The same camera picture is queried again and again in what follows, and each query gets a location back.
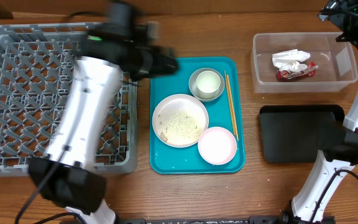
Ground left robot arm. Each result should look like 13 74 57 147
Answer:
28 1 178 223

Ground grey bowl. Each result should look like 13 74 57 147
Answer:
188 68 225 102

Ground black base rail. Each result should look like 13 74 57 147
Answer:
116 215 335 224

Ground large white plate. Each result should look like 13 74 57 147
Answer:
152 94 209 148

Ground left wooden chopstick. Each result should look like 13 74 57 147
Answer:
224 70 238 140

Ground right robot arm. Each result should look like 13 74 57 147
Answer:
276 1 358 223

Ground white tissue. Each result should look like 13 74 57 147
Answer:
272 49 311 72

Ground grey dishwasher rack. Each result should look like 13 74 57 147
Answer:
0 21 140 178

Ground teal serving tray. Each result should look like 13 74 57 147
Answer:
149 56 246 175

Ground red snack wrapper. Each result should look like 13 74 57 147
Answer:
276 62 318 81

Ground wooden chopstick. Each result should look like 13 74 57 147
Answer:
224 70 238 140
224 71 239 141

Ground black tray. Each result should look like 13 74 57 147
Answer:
259 105 345 164

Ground white cup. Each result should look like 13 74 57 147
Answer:
196 70 221 100

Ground clear plastic bin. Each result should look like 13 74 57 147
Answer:
250 32 358 93

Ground small pink plate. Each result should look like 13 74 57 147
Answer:
198 127 237 166

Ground right wooden chopstick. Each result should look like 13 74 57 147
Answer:
224 71 239 141

